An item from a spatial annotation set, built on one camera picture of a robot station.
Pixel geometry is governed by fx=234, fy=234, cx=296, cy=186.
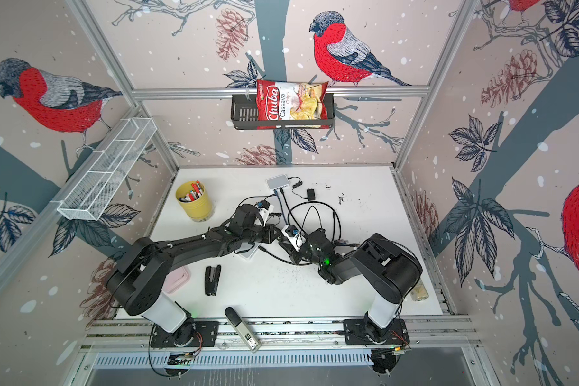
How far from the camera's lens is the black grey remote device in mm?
711

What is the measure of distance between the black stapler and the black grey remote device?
4.0 inches

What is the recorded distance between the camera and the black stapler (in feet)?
2.72

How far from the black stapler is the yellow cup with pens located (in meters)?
0.23

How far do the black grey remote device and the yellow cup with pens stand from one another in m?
0.40

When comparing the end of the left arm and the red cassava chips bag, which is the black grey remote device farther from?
the red cassava chips bag

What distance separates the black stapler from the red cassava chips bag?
61 cm

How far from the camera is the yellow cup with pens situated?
3.09 feet

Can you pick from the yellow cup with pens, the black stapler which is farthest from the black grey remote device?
the yellow cup with pens

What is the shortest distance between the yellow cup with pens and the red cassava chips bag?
0.41 m

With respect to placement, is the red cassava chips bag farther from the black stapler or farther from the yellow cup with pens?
the black stapler

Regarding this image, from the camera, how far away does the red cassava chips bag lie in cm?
87

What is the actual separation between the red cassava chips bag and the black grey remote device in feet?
2.29
